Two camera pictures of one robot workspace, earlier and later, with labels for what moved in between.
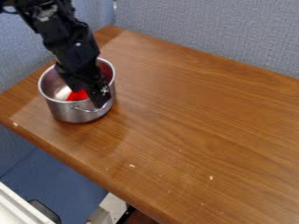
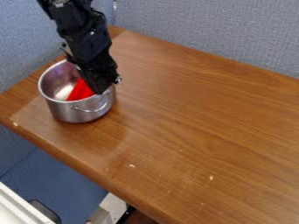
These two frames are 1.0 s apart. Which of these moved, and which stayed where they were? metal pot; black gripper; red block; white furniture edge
Moved: black gripper
Stayed: white furniture edge; metal pot; red block
